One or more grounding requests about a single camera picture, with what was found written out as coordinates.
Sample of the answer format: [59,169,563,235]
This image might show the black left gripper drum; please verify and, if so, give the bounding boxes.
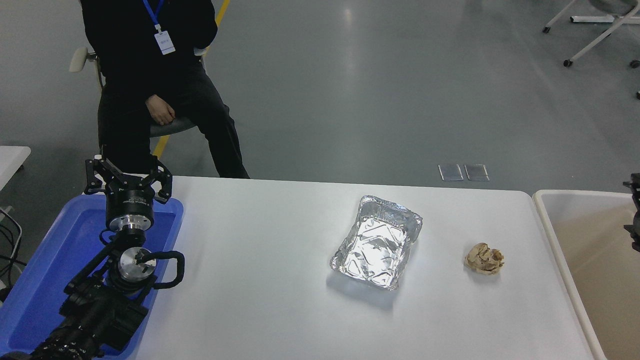
[105,180,156,221]

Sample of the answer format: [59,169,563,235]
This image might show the seated person's right hand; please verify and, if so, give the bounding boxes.
[145,95,176,126]

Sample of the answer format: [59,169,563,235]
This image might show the large pale bin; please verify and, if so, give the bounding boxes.
[532,189,640,360]

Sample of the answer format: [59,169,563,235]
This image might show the grey office chair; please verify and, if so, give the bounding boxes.
[69,44,210,139]

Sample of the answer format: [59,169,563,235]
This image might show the small white side table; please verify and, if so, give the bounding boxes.
[0,145,32,191]

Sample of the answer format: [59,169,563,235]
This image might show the blue plastic tray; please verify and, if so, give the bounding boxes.
[0,194,185,360]

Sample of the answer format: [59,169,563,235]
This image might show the seated person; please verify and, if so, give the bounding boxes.
[80,0,250,179]

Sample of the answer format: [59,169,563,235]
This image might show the crumpled tan paper ball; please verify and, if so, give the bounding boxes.
[464,242,505,275]

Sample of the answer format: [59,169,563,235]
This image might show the metal floor plate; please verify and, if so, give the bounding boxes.
[464,164,490,182]
[438,164,464,182]

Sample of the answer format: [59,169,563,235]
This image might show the white wheeled chair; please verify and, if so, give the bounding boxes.
[542,0,640,69]

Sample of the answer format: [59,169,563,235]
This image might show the crumpled foil tray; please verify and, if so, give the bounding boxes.
[329,195,424,291]

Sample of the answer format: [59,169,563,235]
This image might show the black floor cables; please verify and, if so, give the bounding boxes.
[0,206,25,304]

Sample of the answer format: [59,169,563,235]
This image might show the blue lanyard with badge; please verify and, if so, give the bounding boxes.
[142,0,177,56]

